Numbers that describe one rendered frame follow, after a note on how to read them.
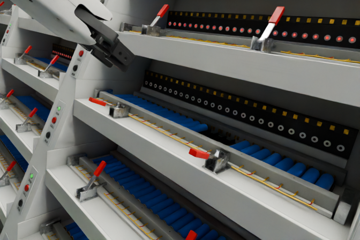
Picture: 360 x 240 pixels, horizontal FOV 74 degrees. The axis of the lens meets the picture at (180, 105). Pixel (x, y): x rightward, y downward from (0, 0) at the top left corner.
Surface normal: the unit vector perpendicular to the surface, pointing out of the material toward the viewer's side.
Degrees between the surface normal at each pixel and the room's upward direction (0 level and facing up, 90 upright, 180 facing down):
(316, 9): 90
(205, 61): 108
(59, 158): 90
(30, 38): 90
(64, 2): 94
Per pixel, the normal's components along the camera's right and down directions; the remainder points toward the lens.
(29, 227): 0.73, 0.28
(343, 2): -0.57, -0.24
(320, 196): -0.66, 0.06
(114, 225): 0.17, -0.96
